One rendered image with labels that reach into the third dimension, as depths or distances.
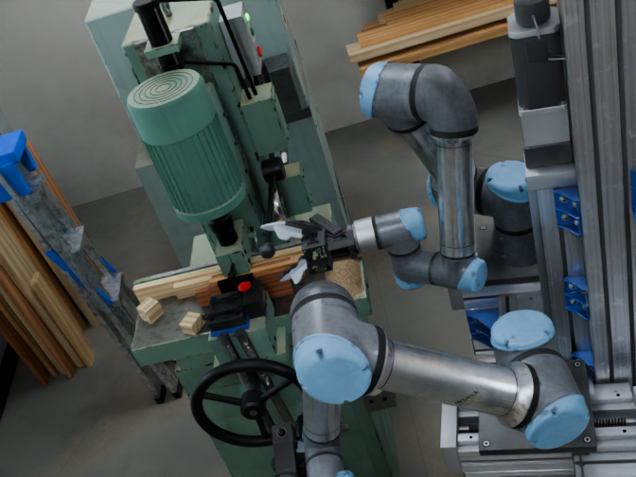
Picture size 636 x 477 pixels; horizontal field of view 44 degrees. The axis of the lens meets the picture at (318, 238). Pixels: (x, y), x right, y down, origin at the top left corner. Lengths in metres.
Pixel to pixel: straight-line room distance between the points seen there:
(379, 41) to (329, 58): 0.54
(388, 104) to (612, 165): 0.45
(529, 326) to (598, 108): 0.42
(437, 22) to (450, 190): 2.21
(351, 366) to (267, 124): 0.91
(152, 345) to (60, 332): 1.47
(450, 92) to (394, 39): 2.20
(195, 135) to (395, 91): 0.44
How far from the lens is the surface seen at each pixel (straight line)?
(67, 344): 3.49
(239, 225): 2.02
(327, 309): 1.29
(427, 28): 3.79
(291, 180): 2.05
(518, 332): 1.52
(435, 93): 1.58
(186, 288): 2.08
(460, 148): 1.61
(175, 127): 1.72
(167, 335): 2.01
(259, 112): 1.98
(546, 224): 1.61
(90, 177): 4.59
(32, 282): 3.29
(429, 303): 3.16
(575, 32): 1.34
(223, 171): 1.81
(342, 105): 4.37
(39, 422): 3.45
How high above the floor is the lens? 2.14
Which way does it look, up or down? 36 degrees down
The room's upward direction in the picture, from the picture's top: 19 degrees counter-clockwise
